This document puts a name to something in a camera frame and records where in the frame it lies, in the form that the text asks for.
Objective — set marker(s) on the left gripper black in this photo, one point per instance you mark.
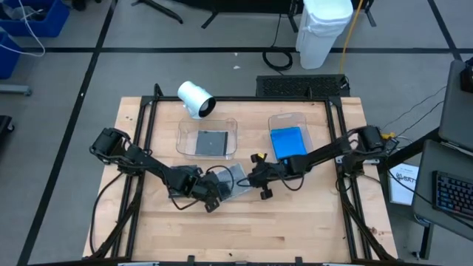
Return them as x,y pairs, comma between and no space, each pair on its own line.
208,188

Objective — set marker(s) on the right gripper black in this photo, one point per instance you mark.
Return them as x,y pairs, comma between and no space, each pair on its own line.
269,173

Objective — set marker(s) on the blue plastic case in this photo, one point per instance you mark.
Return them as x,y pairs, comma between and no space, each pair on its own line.
288,144

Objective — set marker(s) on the clear plastic bin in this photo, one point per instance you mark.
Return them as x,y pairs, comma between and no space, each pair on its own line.
184,147
288,119

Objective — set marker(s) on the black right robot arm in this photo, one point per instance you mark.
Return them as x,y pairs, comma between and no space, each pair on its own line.
325,153

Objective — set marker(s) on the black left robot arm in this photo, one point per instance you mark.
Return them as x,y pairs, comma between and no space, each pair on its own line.
155,166

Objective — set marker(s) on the yellow tape tag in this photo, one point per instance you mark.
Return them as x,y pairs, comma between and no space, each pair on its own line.
261,156

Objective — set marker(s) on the white printed paper sheet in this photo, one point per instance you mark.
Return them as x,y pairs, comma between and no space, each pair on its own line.
403,184

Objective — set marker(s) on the white trash bin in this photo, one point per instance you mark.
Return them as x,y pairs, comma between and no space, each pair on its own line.
321,33

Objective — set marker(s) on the black curtain screen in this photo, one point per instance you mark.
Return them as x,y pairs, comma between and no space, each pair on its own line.
240,5

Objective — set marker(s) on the black stand leg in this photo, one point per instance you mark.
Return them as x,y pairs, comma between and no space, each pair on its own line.
162,13

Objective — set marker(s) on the grey desk top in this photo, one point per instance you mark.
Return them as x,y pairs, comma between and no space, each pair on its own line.
451,162

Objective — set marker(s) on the black backlit keyboard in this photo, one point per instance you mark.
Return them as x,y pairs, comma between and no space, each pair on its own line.
454,196

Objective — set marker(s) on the black chair caster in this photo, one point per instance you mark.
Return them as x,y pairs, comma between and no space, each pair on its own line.
4,127

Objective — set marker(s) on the grey metal floor bar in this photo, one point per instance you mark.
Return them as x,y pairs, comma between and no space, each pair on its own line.
15,89

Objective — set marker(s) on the grey flat panel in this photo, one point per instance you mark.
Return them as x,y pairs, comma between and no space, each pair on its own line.
458,111

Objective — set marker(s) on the blue storage crate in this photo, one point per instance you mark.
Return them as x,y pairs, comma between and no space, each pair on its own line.
7,59
55,22

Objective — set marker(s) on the black desk device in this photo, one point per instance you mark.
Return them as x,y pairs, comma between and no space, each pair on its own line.
467,77

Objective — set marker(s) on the black metal table frame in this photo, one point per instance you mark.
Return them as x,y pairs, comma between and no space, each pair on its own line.
240,98

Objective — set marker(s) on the white cylindrical camera on stand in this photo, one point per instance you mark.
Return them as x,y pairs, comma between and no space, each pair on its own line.
192,94

